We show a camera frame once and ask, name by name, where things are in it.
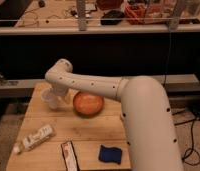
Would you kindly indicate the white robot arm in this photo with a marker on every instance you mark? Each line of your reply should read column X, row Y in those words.
column 147, row 117

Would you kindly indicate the black object on shelf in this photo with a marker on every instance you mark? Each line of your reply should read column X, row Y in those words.
column 113, row 17

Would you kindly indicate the orange bowl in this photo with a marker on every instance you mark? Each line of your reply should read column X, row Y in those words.
column 87, row 105

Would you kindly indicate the orange crate on shelf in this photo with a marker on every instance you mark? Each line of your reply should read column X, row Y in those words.
column 134, row 14

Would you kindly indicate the wooden board table top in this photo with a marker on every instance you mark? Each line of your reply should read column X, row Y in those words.
column 86, row 134

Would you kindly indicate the metal post on shelf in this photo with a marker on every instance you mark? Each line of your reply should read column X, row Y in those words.
column 80, row 4

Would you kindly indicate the red white flat packet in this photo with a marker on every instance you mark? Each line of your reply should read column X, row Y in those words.
column 69, row 156

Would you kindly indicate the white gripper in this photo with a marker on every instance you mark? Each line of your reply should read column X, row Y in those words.
column 63, row 93

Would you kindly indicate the blue sponge cloth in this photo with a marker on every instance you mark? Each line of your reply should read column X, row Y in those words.
column 110, row 154

